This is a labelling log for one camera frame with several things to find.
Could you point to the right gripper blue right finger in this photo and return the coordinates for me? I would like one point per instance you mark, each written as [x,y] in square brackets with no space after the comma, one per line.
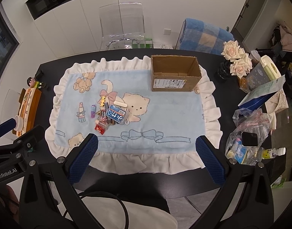
[211,160]

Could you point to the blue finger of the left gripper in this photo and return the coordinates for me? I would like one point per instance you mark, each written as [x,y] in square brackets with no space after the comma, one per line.
[7,126]
[25,142]

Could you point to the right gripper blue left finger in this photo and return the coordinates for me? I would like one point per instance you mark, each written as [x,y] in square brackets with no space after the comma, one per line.
[80,157]

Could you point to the red capucino candy packet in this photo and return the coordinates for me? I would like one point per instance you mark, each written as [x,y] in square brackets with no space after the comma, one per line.
[102,124]

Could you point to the purple lip balm tube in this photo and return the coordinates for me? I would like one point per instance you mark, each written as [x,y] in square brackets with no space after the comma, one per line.
[93,111]

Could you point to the yellow star hair clip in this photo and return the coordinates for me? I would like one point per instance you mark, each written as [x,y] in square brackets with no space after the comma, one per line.
[102,101]

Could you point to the cream nail file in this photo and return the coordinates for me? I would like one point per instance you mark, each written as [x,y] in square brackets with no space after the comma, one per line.
[121,104]

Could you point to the orange wooden desk calendar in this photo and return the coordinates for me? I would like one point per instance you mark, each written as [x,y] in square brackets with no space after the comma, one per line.
[28,100]

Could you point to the black smartphone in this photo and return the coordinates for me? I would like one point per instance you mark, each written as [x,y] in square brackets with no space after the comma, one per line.
[249,139]

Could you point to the cartoon boy figurine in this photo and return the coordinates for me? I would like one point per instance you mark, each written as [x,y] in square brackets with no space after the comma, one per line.
[34,83]

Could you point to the clear plastic bag of items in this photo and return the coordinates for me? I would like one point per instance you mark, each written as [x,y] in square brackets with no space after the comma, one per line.
[247,121]

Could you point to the small black clip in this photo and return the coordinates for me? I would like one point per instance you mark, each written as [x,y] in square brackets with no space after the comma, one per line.
[39,75]

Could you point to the small yellow label bottle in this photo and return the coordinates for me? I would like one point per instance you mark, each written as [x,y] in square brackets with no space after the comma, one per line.
[272,153]

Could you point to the blue cartoon frilled blanket mat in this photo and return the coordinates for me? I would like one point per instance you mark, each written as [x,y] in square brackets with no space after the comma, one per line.
[158,135]

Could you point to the blue white paper pouch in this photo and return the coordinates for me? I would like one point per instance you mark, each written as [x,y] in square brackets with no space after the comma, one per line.
[256,98]

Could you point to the black flower vase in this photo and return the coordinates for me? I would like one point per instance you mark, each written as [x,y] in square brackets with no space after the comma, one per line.
[223,71]

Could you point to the brown cardboard box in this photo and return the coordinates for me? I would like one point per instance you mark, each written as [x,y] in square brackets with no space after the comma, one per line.
[174,73]

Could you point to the pale pink rose bouquet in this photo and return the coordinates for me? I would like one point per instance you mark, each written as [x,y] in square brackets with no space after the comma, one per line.
[240,63]

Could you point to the green white box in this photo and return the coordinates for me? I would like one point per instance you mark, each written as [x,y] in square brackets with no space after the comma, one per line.
[146,43]

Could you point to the blue checked towel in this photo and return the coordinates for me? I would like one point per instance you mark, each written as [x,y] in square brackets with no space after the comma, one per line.
[199,36]

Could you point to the transparent acrylic chair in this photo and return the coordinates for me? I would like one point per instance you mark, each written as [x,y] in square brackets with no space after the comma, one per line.
[120,24]

